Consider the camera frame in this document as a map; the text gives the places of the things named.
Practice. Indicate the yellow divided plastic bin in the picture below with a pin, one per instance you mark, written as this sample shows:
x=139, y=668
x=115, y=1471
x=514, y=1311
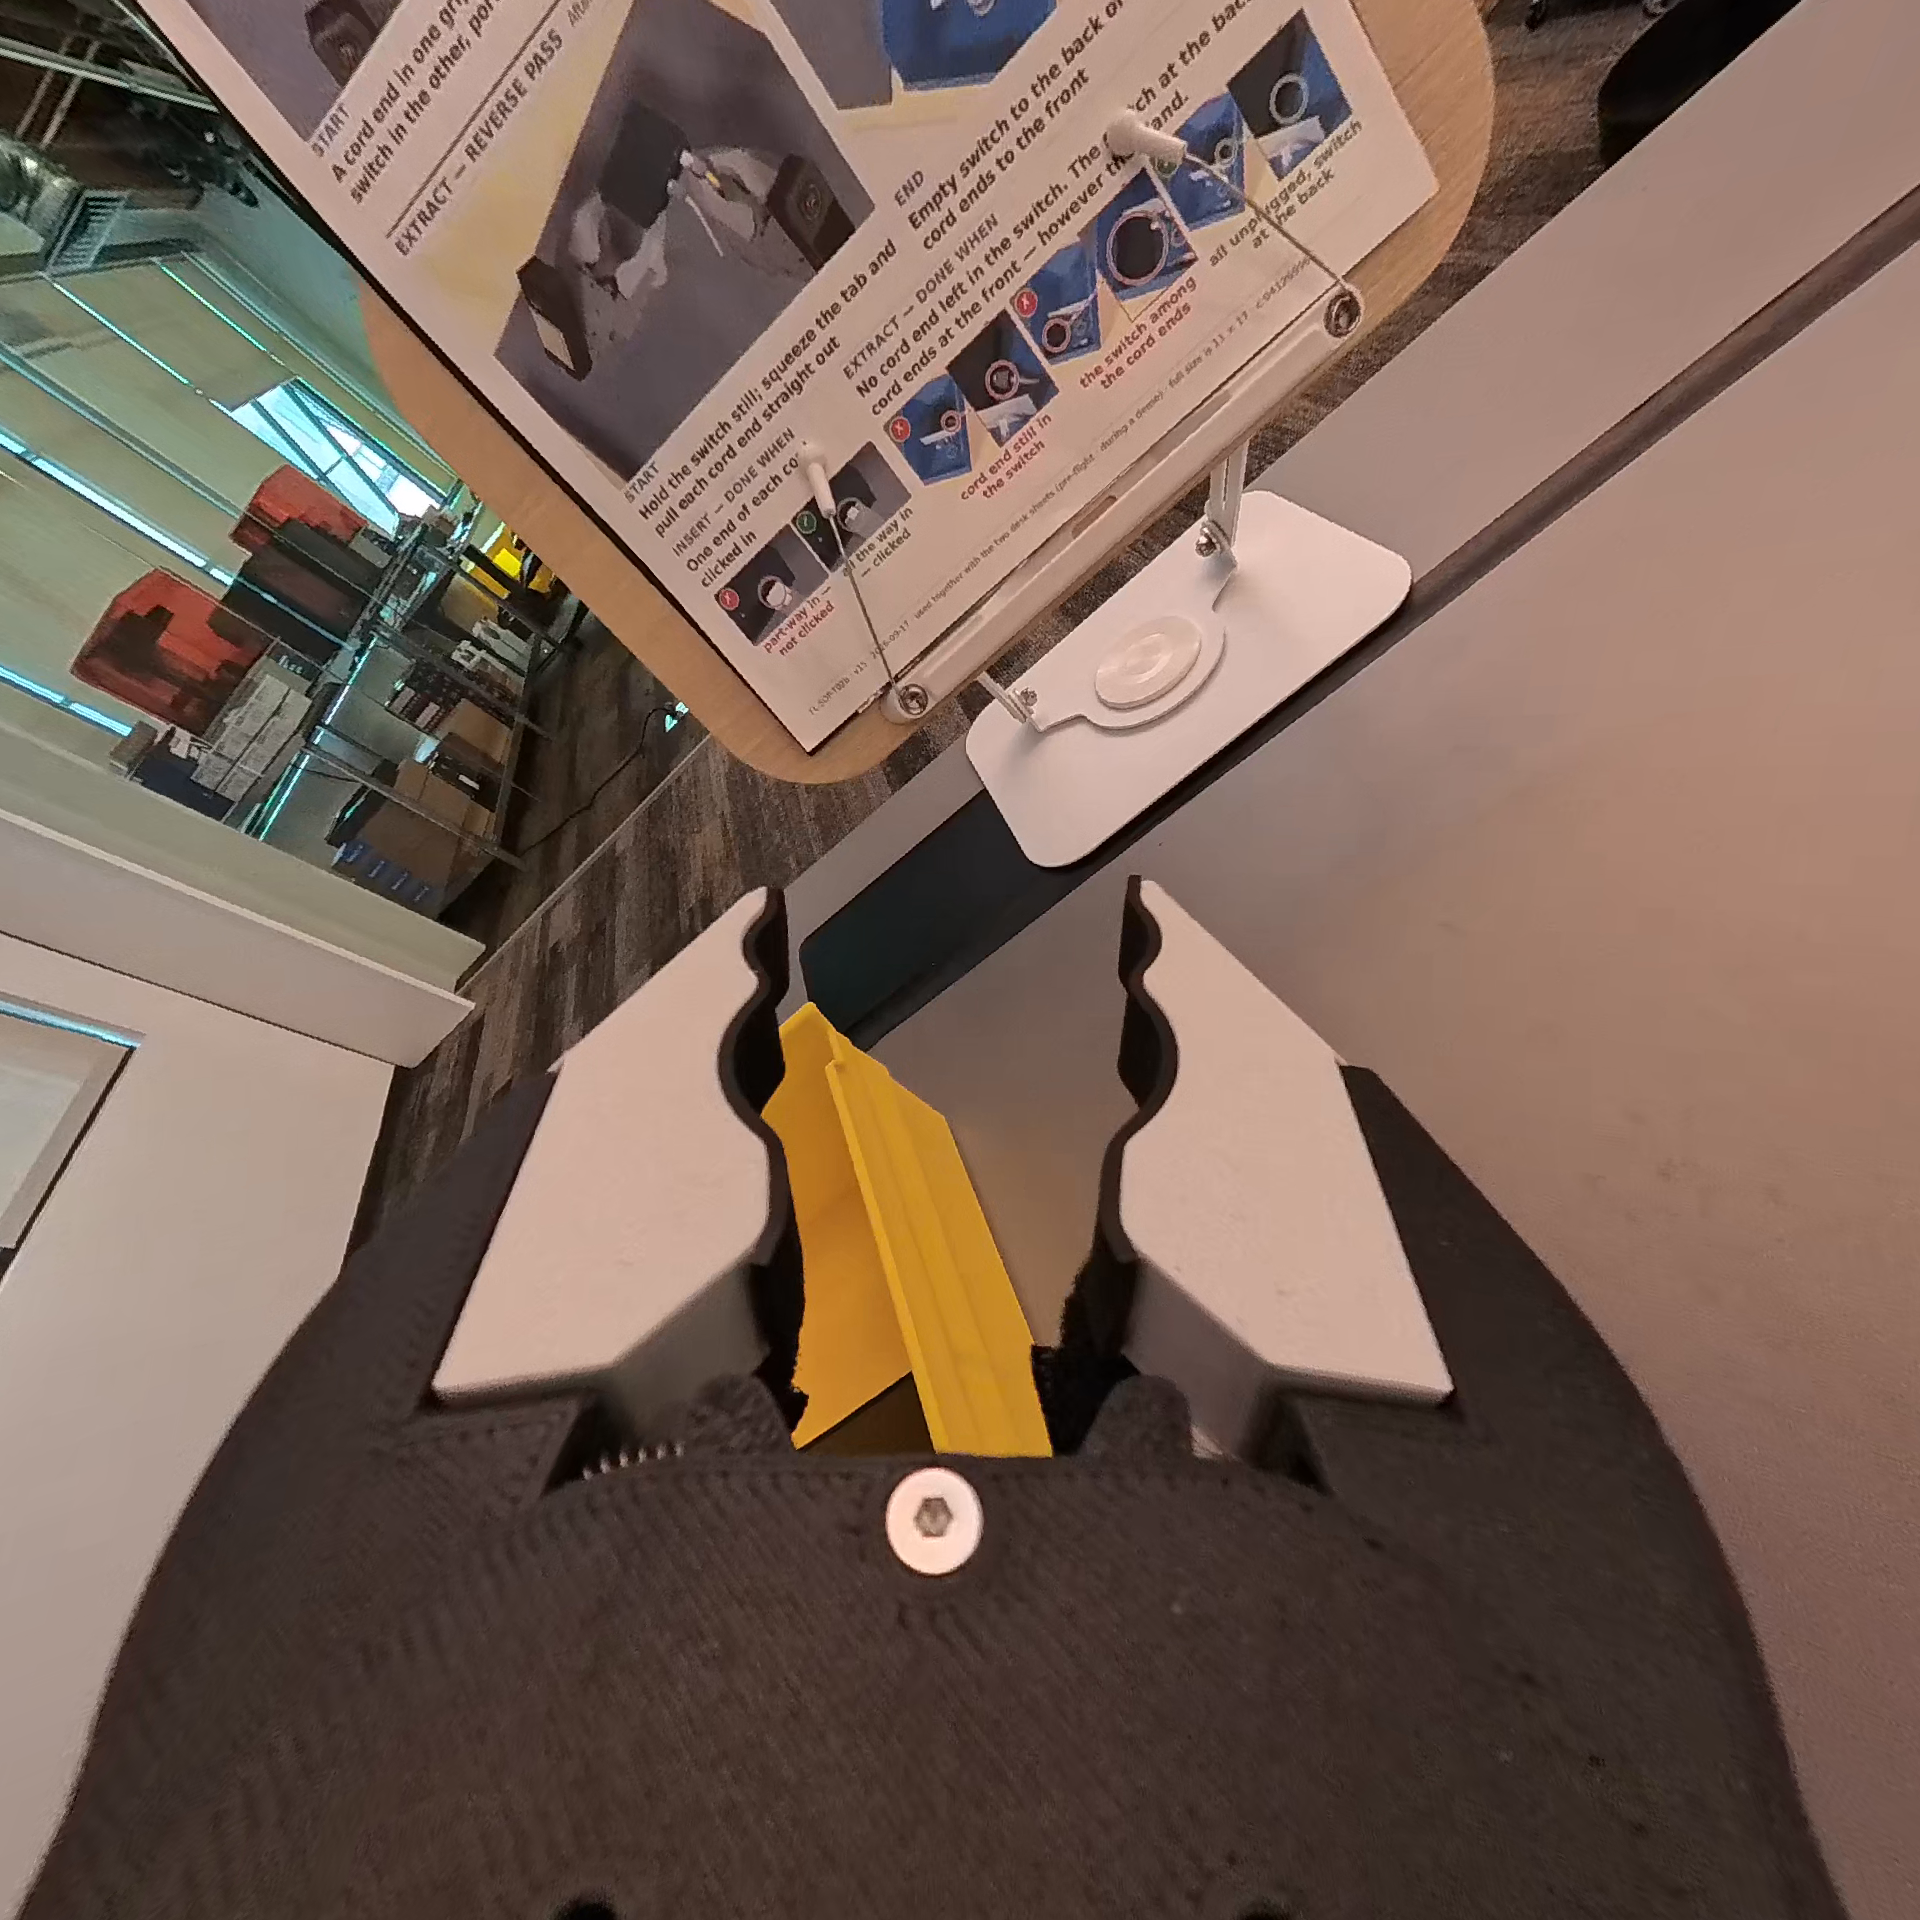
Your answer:
x=917, y=1245

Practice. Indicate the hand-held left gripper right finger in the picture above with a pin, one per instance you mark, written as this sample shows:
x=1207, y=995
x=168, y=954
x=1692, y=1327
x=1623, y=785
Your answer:
x=1279, y=1201

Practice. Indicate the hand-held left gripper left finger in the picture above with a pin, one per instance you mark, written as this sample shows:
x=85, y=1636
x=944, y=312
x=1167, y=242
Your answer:
x=629, y=1201

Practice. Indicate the white stand base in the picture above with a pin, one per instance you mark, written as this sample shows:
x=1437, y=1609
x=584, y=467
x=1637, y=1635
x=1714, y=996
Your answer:
x=1245, y=644

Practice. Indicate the wooden board with instruction sheet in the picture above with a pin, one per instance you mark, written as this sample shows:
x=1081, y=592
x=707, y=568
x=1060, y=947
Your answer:
x=900, y=297

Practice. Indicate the storage shelf with boxes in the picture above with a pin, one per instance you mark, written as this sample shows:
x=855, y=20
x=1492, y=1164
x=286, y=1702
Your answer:
x=375, y=675

